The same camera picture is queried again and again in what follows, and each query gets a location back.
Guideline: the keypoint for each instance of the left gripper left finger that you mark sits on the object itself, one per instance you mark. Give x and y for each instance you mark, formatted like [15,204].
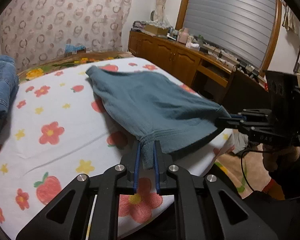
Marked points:
[131,161]

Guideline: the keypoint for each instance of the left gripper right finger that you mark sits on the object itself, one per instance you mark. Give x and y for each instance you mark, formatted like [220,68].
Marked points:
[164,184]

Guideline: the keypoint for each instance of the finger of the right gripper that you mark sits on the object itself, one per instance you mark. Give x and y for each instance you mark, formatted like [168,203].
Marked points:
[238,116]
[232,123]

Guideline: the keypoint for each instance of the teal knit pants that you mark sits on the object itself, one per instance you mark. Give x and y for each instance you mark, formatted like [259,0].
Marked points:
[152,108]

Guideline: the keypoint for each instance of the person's right hand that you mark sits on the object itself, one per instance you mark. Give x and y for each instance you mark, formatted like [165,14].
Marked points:
[273,157]

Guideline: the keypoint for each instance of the long wooden cabinet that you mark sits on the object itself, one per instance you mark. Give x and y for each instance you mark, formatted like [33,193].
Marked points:
[201,72]

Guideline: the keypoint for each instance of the white floral strawberry sheet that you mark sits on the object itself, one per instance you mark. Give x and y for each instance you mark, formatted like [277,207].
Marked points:
[57,131]

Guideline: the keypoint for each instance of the pink container on cabinet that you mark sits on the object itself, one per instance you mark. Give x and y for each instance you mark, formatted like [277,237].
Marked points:
[183,35]

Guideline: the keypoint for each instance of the grey window shutter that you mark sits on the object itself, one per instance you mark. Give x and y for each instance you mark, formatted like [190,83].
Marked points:
[241,27]

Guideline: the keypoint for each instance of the cardboard box on cabinet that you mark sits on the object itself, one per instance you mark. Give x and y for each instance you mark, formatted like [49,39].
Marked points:
[156,30]

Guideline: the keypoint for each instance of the small blue toy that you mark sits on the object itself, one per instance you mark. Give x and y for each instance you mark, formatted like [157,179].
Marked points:
[72,50]

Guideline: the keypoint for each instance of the brown floral blanket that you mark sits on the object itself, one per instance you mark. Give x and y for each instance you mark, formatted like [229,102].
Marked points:
[71,61]

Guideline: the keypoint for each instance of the folded blue denim jeans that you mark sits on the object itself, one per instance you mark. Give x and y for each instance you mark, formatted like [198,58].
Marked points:
[9,85]

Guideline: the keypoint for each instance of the patterned beige curtain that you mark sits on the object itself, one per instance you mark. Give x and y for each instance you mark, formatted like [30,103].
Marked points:
[33,32]

